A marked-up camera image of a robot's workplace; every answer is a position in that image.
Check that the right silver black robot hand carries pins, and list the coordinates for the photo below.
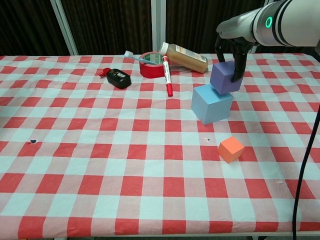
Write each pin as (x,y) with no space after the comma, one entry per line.
(235,27)

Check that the purple foam cube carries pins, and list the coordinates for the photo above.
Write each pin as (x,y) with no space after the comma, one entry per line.
(222,77)

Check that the small orange foam cube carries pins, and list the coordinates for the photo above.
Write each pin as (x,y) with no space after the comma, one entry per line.
(231,148)

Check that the brown juice bottle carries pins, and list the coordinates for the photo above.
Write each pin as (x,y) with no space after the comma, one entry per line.
(185,60)

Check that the red whiteboard marker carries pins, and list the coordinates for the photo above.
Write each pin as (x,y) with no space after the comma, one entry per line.
(168,80)

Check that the large blue foam cube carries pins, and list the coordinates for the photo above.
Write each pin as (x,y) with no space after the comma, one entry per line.
(212,110)

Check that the red tape roll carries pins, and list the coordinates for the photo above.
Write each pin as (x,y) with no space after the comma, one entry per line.
(150,71)

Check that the blue toothbrush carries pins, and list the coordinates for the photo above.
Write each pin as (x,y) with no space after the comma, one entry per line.
(132,57)

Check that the black bottle with red cap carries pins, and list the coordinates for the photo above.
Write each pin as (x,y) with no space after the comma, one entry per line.
(120,78)

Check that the red white checkered tablecloth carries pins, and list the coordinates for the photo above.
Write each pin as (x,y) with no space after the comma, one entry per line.
(125,162)

